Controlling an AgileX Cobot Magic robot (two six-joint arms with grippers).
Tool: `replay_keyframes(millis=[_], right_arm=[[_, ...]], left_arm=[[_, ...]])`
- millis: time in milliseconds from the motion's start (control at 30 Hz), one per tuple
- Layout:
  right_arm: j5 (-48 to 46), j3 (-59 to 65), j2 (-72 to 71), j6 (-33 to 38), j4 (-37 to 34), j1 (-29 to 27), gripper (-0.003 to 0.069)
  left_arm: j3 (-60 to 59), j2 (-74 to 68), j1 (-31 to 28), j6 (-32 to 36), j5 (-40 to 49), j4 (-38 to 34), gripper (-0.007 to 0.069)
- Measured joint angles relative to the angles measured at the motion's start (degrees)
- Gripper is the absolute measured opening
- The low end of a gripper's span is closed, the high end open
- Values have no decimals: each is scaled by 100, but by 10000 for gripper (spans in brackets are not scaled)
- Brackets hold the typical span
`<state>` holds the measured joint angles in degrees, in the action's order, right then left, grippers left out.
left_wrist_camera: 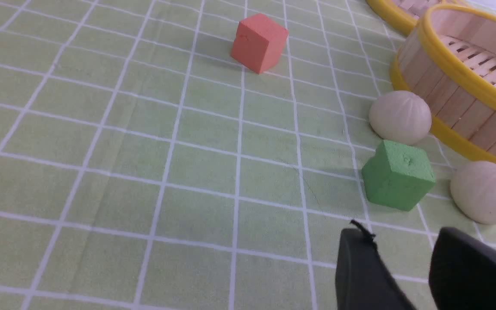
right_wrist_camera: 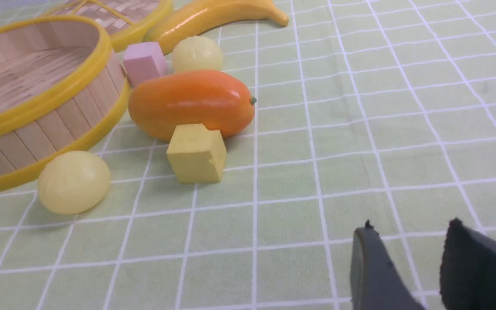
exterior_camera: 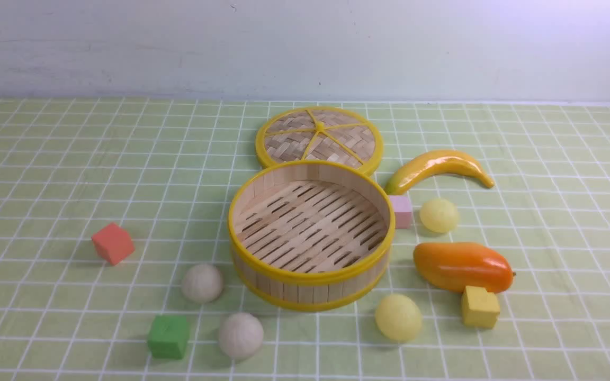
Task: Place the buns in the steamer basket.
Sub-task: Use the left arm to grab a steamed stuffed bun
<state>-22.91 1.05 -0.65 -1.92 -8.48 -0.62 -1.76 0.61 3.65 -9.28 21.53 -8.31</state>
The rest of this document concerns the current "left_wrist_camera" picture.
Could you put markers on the red foam cube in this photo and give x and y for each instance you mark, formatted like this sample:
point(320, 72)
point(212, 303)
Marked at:
point(259, 43)

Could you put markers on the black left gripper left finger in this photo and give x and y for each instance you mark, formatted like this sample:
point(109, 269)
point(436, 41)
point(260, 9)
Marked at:
point(363, 281)

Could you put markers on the white steamed bun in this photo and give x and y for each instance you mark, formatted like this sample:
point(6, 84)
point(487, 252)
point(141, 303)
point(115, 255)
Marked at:
point(473, 189)
point(401, 116)

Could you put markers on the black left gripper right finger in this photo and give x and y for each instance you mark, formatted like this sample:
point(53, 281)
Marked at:
point(462, 272)

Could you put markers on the bamboo steamer tray yellow rim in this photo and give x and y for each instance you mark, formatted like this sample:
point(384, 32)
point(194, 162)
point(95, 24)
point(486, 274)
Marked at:
point(449, 60)

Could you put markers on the green checkered tablecloth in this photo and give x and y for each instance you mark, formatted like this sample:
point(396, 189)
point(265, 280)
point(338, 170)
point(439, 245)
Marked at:
point(143, 168)

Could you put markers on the woven bamboo steamer lid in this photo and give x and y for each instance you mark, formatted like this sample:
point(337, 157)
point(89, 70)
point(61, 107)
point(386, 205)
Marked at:
point(403, 15)

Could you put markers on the green foam cube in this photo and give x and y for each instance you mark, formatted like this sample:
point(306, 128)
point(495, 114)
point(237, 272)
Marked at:
point(397, 176)

